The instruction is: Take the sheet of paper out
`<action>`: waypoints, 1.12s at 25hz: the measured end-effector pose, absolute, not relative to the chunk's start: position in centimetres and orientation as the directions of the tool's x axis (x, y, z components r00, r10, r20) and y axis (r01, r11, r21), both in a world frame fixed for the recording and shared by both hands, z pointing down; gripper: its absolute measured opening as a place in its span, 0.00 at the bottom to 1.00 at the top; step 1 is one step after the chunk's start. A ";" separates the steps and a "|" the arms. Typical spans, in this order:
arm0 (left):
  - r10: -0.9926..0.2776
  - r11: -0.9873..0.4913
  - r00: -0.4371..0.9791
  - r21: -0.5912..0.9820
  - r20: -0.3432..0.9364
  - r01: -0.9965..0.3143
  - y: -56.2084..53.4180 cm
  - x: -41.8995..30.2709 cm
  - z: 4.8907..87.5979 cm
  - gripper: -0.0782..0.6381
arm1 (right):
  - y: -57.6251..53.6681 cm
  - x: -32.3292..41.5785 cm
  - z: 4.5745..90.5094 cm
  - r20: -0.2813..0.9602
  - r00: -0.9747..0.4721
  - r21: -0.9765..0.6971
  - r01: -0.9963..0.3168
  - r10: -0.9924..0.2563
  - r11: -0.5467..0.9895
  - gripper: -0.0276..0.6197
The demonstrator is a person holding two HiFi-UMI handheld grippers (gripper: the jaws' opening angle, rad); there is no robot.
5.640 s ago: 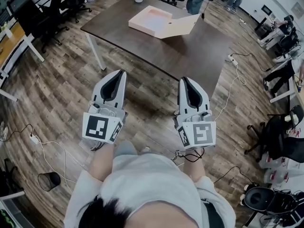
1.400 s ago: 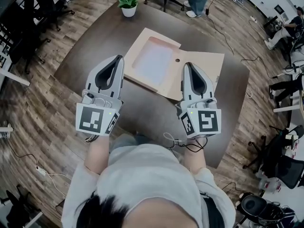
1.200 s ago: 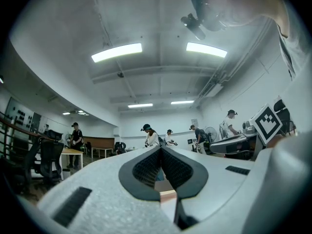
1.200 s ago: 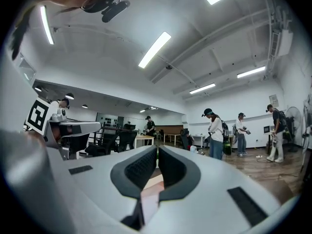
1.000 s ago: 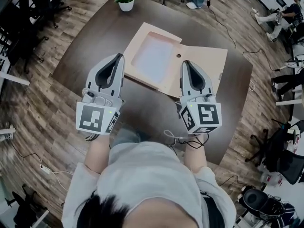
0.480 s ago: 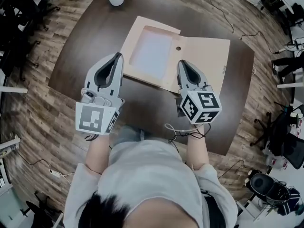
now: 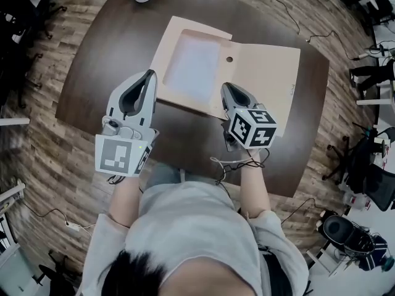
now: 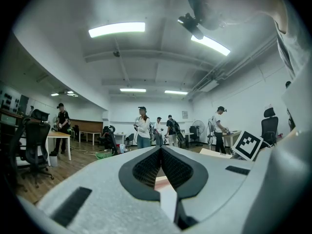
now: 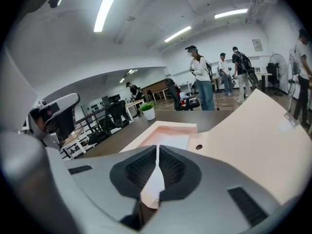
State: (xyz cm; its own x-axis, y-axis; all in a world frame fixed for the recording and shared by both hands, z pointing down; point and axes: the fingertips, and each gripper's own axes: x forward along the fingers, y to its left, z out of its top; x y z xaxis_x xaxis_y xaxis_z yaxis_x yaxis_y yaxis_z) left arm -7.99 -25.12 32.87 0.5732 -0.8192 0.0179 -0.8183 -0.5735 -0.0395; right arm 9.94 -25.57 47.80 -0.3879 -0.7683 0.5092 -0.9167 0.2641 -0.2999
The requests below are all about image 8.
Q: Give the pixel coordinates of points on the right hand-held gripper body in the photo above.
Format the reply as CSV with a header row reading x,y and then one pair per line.
x,y
248,145

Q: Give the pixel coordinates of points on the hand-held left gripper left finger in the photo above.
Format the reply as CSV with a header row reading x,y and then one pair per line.
x,y
102,203

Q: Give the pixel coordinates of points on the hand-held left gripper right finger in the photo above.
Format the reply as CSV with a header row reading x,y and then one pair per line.
x,y
214,191

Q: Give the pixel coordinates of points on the white sheet of paper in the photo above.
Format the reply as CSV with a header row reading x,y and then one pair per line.
x,y
168,203

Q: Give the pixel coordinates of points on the light wooden work table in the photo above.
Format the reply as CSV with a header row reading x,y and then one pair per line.
x,y
231,133

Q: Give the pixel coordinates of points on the black headrest office chair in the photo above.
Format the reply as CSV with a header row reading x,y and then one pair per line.
x,y
269,128

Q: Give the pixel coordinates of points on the beige flat board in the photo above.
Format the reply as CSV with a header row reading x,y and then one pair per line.
x,y
214,153

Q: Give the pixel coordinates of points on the green basket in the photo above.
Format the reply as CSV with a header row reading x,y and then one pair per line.
x,y
103,155

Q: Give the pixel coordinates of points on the standing fan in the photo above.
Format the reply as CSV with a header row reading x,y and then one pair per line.
x,y
198,127

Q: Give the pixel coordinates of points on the white waste bin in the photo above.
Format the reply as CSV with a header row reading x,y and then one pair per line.
x,y
53,158

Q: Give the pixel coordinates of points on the white long table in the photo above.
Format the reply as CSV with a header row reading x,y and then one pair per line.
x,y
90,133

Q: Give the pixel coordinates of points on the wooden top table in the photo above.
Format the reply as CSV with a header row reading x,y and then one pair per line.
x,y
58,135

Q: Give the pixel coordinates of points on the long ceiling light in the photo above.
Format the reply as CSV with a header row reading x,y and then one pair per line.
x,y
132,90
210,45
176,92
117,29

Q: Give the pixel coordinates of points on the black mesh office chair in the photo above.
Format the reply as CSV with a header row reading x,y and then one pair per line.
x,y
34,142

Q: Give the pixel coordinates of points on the person's grey shirt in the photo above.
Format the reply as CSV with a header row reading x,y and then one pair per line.
x,y
295,47

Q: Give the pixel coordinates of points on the person's head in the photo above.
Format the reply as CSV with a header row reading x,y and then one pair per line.
x,y
231,4

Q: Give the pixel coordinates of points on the wall poster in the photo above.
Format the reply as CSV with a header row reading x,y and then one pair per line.
x,y
184,114

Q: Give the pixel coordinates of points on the wooden wall panel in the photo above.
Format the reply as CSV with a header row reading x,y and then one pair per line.
x,y
86,125

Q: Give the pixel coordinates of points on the dark wall shelf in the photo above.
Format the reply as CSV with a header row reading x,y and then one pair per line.
x,y
8,121

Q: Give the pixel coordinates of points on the black head-mounted camera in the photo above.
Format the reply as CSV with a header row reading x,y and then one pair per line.
x,y
191,25

